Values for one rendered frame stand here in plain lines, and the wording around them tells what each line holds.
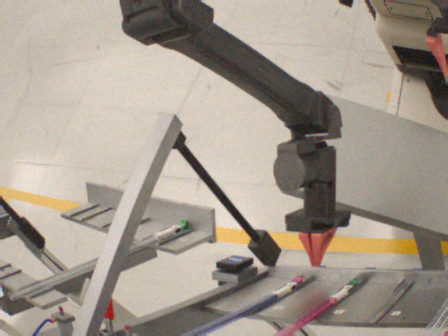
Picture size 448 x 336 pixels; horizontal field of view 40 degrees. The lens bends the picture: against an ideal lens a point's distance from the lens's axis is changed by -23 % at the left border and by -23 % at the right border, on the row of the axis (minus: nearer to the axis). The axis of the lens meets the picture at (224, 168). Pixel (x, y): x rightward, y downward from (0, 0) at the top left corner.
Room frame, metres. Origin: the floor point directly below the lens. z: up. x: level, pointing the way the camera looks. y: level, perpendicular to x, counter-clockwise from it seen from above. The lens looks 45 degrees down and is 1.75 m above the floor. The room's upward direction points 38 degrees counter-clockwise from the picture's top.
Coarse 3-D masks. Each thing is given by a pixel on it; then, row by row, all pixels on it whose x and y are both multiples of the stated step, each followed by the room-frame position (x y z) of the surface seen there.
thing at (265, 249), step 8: (264, 232) 0.47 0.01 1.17; (264, 240) 0.47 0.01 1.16; (272, 240) 0.47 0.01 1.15; (248, 248) 0.47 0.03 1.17; (256, 248) 0.46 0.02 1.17; (264, 248) 0.46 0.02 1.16; (272, 248) 0.47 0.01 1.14; (280, 248) 0.47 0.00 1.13; (256, 256) 0.47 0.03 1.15; (264, 256) 0.46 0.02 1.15; (272, 256) 0.46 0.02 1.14; (264, 264) 0.47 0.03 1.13; (272, 264) 0.46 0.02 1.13
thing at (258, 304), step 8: (296, 280) 0.68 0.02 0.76; (264, 296) 0.64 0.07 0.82; (272, 296) 0.64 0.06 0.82; (248, 304) 0.63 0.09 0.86; (256, 304) 0.62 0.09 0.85; (264, 304) 0.62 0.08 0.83; (232, 312) 0.61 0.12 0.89; (240, 312) 0.60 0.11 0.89; (248, 312) 0.60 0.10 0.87; (216, 320) 0.59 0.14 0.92; (224, 320) 0.58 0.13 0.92; (232, 320) 0.59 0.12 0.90; (200, 328) 0.57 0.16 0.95; (208, 328) 0.56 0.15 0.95; (216, 328) 0.57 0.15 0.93
